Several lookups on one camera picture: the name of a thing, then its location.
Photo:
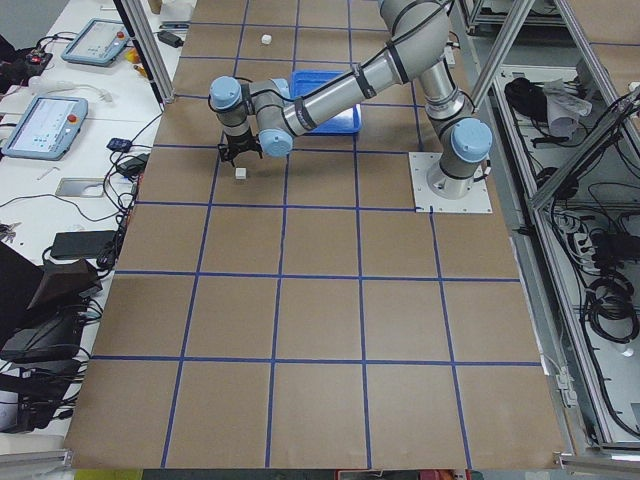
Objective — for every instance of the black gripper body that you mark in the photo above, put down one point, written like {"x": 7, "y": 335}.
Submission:
{"x": 239, "y": 143}

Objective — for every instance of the blue plastic tray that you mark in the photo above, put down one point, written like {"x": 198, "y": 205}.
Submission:
{"x": 348, "y": 122}

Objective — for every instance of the blue small device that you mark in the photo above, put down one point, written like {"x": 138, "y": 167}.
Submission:
{"x": 121, "y": 145}

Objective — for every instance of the silver metal plate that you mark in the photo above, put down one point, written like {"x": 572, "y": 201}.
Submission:
{"x": 73, "y": 187}

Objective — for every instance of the upper teach pendant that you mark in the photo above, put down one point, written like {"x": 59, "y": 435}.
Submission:
{"x": 98, "y": 43}

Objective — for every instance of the teach pendant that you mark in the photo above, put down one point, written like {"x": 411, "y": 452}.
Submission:
{"x": 98, "y": 43}
{"x": 47, "y": 129}

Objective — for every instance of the black power adapter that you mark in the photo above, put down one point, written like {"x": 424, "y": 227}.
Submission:
{"x": 81, "y": 244}

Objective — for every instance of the lower teach pendant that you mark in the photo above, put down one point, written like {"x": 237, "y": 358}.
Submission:
{"x": 47, "y": 129}

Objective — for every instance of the black electronics box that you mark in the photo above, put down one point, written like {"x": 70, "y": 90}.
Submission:
{"x": 56, "y": 339}

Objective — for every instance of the white power strip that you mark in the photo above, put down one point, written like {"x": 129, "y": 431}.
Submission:
{"x": 581, "y": 247}

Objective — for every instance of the aluminium frame post left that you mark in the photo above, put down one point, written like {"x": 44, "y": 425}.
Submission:
{"x": 136, "y": 23}

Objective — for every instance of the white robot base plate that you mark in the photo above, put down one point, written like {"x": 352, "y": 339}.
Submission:
{"x": 474, "y": 200}

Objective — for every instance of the aluminium frame right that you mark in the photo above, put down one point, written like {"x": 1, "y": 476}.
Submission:
{"x": 562, "y": 80}

